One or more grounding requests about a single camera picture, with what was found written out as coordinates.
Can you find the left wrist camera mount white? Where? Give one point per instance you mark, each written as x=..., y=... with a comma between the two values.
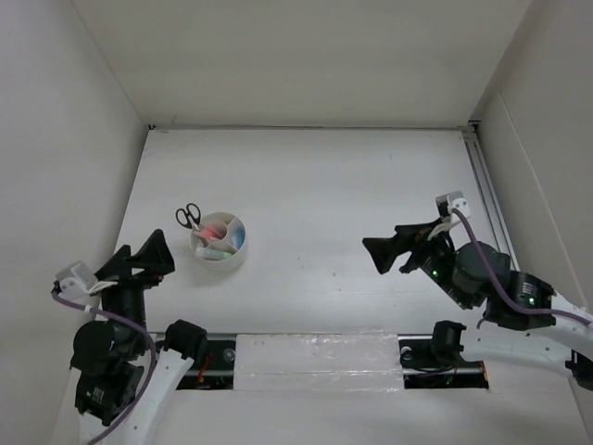
x=78, y=280

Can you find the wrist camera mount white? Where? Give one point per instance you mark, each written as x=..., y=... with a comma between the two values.
x=78, y=280
x=449, y=206

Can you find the aluminium rail right side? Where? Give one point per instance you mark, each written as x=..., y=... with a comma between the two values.
x=487, y=191

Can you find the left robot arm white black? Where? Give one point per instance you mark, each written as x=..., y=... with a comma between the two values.
x=126, y=376

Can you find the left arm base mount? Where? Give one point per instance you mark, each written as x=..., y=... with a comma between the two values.
x=216, y=370

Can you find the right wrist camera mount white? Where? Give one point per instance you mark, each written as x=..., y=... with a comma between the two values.
x=449, y=206

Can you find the white round divided organizer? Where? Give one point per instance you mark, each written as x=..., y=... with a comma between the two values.
x=226, y=244

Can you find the black handled scissors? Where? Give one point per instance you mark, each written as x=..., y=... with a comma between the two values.
x=189, y=216

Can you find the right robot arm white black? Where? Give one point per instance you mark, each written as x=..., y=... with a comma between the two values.
x=525, y=321

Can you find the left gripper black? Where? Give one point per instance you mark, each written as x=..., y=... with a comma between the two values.
x=154, y=254

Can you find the thin red pen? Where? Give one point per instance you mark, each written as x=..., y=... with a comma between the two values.
x=212, y=232

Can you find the green highlighter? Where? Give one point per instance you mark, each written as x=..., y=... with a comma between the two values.
x=210, y=254

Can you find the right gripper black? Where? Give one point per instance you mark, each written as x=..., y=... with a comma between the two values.
x=384, y=250

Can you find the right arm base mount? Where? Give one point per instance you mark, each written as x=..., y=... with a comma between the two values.
x=424, y=370

